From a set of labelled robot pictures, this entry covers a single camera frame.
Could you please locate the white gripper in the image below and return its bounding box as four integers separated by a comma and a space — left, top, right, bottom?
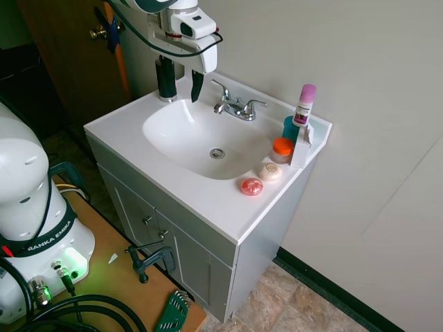
148, 29, 219, 104

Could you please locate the chrome sink faucet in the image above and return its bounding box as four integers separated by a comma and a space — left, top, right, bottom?
213, 95, 257, 122

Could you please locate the blue tape piece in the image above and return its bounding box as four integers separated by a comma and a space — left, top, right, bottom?
105, 16, 120, 55

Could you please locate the brown wooden door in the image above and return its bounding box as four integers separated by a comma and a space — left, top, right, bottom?
19, 0, 131, 134

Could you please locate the teal plastic container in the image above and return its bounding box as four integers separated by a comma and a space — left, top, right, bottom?
281, 116, 309, 141

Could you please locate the clear jar with orange lid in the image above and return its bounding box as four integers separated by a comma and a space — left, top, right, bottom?
269, 137, 296, 165

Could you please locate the white sink countertop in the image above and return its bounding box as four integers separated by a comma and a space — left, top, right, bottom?
83, 71, 333, 247

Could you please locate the orange round soap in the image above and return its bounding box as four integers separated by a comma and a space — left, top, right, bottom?
239, 176, 265, 197

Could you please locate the beige round soap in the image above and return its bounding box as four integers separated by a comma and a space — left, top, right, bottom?
257, 162, 284, 182

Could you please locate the white bottle with pink cap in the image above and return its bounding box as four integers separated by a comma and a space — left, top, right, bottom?
291, 83, 318, 129

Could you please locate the white cardboard carton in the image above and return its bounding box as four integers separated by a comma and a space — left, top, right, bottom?
289, 124, 316, 168

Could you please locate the dark green metal clamp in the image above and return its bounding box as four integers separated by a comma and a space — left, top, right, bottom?
48, 161, 90, 205

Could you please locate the dark metal C-clamp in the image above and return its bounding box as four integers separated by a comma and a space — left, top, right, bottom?
125, 239, 177, 285

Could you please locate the grey vanity cabinet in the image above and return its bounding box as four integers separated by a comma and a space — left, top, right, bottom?
84, 133, 316, 324

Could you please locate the green hex key set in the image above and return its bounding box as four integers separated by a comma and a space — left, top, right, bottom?
153, 290, 191, 332

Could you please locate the chrome faucet lever handle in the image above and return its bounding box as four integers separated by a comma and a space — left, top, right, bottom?
242, 99, 269, 117
211, 79, 232, 103

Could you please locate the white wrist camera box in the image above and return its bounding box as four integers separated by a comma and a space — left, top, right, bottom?
170, 10, 217, 40

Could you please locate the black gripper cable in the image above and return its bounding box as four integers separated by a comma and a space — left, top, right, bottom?
103, 0, 224, 58

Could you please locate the thin black connector cable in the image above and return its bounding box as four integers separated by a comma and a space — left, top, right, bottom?
51, 261, 78, 297

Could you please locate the thick black cable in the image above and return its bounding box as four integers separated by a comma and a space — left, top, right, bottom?
0, 257, 150, 332

